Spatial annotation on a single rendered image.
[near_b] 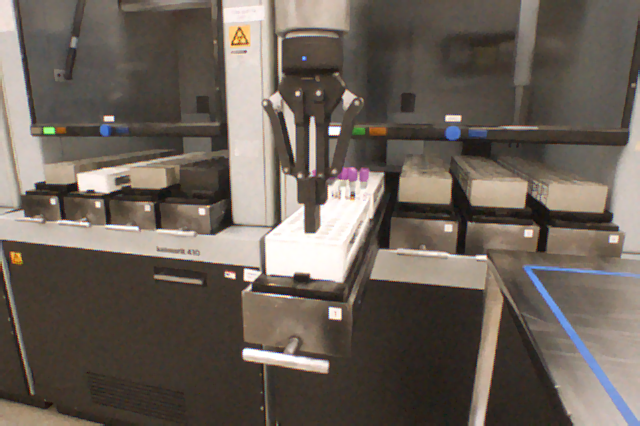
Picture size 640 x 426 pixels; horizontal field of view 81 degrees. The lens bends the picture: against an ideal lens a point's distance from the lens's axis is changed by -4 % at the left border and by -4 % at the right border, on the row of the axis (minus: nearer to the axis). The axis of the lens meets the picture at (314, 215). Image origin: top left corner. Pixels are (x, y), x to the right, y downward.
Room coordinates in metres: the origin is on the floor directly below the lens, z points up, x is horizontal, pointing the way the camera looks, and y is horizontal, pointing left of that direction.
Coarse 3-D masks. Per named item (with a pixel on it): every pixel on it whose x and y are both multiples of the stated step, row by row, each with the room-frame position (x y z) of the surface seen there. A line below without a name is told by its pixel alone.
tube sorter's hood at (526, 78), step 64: (384, 0) 0.87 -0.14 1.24; (448, 0) 0.84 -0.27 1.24; (512, 0) 0.81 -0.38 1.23; (576, 0) 0.78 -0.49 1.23; (384, 64) 0.87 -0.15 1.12; (448, 64) 0.84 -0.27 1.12; (512, 64) 0.81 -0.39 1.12; (576, 64) 0.78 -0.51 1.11; (512, 128) 0.79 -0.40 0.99; (576, 128) 0.76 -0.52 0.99
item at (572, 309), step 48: (528, 288) 0.41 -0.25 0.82; (576, 288) 0.41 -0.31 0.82; (624, 288) 0.41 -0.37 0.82; (480, 336) 0.53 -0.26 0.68; (528, 336) 0.32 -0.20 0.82; (576, 336) 0.31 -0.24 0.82; (624, 336) 0.31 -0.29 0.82; (480, 384) 0.53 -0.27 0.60; (576, 384) 0.24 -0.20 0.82; (624, 384) 0.24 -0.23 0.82
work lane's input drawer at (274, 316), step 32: (384, 192) 1.00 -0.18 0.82; (384, 224) 0.87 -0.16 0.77; (256, 288) 0.44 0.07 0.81; (288, 288) 0.43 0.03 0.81; (320, 288) 0.42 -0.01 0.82; (352, 288) 0.45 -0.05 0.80; (256, 320) 0.43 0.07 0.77; (288, 320) 0.42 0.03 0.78; (320, 320) 0.41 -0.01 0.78; (352, 320) 0.41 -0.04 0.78; (256, 352) 0.39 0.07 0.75; (288, 352) 0.39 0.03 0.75; (320, 352) 0.41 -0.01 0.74
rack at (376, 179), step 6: (372, 174) 1.00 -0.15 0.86; (378, 174) 1.00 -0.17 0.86; (336, 180) 0.91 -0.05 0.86; (348, 180) 0.91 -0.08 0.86; (372, 180) 0.92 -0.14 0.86; (378, 180) 0.91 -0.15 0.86; (336, 186) 0.83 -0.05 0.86; (348, 186) 0.83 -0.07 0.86; (372, 186) 0.83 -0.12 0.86; (378, 186) 0.87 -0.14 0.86; (336, 192) 0.77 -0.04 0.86; (348, 192) 0.76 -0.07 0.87; (372, 192) 0.76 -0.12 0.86; (378, 192) 0.96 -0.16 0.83; (372, 198) 0.75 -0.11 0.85; (378, 198) 0.88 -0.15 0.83; (372, 204) 0.76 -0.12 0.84; (372, 210) 0.75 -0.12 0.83
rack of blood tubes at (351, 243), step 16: (336, 208) 0.62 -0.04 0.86; (352, 208) 0.63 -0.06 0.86; (368, 208) 0.70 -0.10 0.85; (288, 224) 0.54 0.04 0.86; (336, 224) 0.53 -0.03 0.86; (352, 224) 0.53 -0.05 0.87; (272, 240) 0.46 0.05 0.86; (288, 240) 0.46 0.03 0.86; (304, 240) 0.46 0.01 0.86; (320, 240) 0.46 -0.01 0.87; (336, 240) 0.46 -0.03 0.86; (352, 240) 0.62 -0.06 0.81; (272, 256) 0.46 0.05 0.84; (288, 256) 0.46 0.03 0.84; (304, 256) 0.45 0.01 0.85; (320, 256) 0.45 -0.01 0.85; (336, 256) 0.44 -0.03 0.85; (352, 256) 0.52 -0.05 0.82; (272, 272) 0.46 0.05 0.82; (288, 272) 0.46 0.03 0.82; (304, 272) 0.45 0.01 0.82; (320, 272) 0.45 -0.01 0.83; (336, 272) 0.44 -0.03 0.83
